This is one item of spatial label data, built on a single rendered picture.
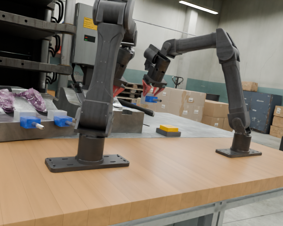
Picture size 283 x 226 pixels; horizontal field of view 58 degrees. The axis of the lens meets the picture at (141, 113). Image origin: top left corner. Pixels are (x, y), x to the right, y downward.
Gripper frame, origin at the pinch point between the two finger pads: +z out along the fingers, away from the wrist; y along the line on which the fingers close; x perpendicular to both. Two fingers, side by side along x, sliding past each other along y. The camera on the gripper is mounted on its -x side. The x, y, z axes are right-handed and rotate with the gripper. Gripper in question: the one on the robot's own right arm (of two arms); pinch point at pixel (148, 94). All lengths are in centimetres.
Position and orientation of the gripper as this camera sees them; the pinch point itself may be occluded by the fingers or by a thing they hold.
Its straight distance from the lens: 123.5
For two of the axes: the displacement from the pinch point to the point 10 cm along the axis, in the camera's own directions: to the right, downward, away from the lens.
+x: 4.1, 6.1, -6.8
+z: -3.5, 7.9, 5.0
